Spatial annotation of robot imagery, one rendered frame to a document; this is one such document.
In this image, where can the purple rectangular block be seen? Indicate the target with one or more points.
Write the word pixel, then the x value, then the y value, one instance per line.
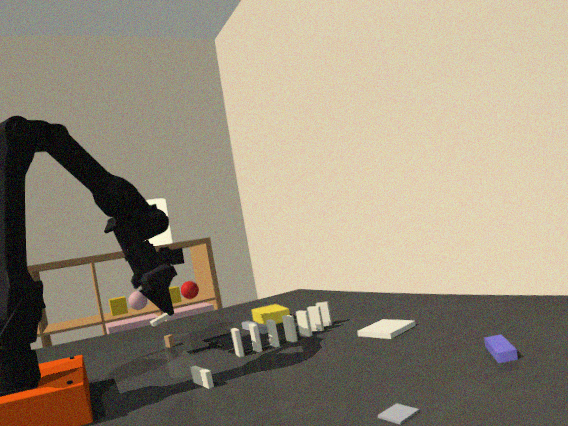
pixel 500 348

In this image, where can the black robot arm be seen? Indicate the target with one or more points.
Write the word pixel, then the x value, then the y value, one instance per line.
pixel 133 221

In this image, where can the yellow block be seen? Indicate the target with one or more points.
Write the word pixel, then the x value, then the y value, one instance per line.
pixel 273 312

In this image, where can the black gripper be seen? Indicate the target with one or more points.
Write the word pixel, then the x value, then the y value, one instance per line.
pixel 154 280

